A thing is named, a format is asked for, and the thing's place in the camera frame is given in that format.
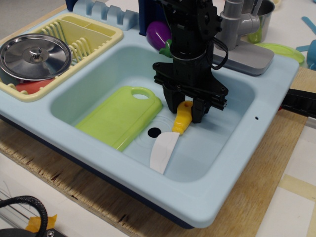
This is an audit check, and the green plastic plate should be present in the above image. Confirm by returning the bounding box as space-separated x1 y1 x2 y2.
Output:
255 43 305 64

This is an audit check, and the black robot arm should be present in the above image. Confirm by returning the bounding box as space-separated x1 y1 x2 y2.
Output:
153 0 229 123

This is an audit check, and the green plastic cutting board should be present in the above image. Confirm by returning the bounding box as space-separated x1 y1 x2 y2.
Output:
75 86 162 152

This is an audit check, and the yellow handled white toy knife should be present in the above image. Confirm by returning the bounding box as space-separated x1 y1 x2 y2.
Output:
150 101 193 174

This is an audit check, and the black braided cable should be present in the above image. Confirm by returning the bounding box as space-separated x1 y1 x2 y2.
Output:
0 196 49 237

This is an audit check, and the light blue plate holder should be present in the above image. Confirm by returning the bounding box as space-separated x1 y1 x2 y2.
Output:
72 0 139 31

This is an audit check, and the steel pot lid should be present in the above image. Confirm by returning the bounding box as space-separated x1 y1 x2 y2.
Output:
0 34 73 81

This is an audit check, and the light blue toy sink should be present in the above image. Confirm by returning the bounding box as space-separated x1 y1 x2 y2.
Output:
0 24 300 230

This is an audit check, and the grey toy faucet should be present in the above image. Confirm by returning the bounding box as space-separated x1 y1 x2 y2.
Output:
213 0 274 76

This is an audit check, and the yellow tape piece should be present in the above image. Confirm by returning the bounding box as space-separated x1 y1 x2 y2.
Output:
25 214 57 233

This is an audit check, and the black clamp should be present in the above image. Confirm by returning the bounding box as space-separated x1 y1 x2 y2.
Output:
279 89 316 118

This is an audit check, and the blue plastic utensil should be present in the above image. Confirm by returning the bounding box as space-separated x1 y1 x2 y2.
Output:
301 16 316 35

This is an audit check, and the purple toy eggplant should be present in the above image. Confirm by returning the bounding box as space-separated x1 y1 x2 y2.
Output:
146 21 172 58

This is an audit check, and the steel pot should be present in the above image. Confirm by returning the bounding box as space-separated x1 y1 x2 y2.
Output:
241 0 276 42

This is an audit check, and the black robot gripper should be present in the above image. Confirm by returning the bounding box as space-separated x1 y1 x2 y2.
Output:
153 55 229 123

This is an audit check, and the red plastic plate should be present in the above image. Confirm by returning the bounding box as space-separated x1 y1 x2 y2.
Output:
15 79 54 94

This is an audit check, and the yellow plastic dish rack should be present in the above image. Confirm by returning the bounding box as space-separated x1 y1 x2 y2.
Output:
0 13 123 102

